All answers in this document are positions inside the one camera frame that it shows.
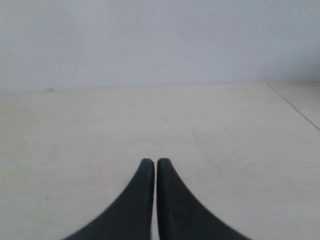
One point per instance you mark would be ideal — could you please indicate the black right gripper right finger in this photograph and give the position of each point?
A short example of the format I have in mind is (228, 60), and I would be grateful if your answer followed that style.
(180, 214)

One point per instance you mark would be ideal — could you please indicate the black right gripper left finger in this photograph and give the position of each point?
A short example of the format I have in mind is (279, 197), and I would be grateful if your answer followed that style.
(129, 217)

